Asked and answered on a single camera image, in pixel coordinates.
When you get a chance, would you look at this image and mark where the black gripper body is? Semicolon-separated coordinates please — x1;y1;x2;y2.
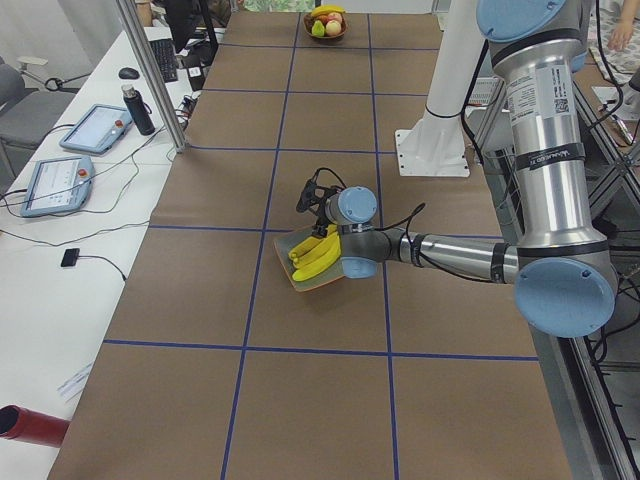
312;192;335;235

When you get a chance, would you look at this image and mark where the yellow banana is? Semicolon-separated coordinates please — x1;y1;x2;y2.
292;225;338;269
309;4;346;18
292;235;341;282

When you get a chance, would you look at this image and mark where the yellow banana across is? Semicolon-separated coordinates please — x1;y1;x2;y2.
288;236;326;261

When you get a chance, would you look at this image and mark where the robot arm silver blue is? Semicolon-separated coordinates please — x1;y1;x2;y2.
297;1;618;338

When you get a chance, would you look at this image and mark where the grey square plate orange rim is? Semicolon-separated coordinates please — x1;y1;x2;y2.
274;224;344;292

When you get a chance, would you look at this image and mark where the brown wicker basket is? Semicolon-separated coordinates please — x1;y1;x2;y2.
303;13;348;42

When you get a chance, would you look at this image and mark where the green pear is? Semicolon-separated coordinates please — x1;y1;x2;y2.
311;20;326;38

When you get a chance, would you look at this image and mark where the pale pink peach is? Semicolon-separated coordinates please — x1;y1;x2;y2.
325;20;342;37

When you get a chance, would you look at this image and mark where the black water bottle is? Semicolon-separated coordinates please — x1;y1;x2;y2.
121;84;155;136

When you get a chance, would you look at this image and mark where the black keyboard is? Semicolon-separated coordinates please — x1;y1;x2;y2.
149;39;178;83

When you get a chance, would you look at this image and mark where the black computer monitor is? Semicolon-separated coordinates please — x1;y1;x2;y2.
164;0;218;53

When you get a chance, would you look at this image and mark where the black computer mouse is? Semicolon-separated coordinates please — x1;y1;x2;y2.
118;67;140;80

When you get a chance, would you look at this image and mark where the teach pendant far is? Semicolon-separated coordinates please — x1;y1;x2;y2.
59;104;132;155

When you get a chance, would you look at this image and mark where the teach pendant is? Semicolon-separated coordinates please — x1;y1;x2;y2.
59;104;132;155
21;155;95;218

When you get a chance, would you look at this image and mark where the teach pendant near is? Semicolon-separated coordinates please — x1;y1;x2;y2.
21;155;95;218

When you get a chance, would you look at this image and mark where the grey office chair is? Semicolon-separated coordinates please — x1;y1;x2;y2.
1;59;75;191

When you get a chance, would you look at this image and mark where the red cylinder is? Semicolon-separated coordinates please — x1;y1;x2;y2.
1;405;70;448

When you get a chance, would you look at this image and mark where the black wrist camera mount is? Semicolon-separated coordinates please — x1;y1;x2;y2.
296;179;331;215

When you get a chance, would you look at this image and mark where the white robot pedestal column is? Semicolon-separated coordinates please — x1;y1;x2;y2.
409;0;489;161

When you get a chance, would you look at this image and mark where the aluminium frame post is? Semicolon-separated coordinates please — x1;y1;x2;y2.
115;0;186;153

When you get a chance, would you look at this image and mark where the small black device on cable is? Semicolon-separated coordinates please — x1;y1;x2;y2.
60;248;80;268

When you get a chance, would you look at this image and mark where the aluminium side frame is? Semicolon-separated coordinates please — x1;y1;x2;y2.
486;66;639;479

